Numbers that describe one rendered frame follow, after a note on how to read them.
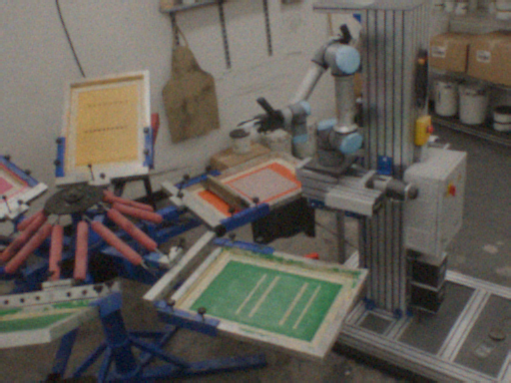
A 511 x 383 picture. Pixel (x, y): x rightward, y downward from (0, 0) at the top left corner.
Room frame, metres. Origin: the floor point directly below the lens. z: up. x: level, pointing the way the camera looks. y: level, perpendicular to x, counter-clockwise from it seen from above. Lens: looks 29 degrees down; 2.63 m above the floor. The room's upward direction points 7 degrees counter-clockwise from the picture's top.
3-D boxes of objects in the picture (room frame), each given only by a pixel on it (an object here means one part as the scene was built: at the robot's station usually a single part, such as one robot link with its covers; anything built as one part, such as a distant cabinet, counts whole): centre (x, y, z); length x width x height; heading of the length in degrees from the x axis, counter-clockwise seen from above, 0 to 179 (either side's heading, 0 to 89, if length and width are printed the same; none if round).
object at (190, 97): (5.09, 0.47, 1.06); 0.53 x 0.07 x 1.05; 119
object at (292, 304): (2.14, 0.14, 1.05); 1.08 x 0.61 x 0.23; 59
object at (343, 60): (2.63, -0.49, 1.63); 0.15 x 0.12 x 0.55; 26
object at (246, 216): (2.76, 0.07, 0.98); 0.30 x 0.05 x 0.07; 119
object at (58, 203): (2.60, 0.91, 0.67); 0.39 x 0.39 x 1.35
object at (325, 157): (2.75, -0.43, 1.31); 0.15 x 0.15 x 0.10
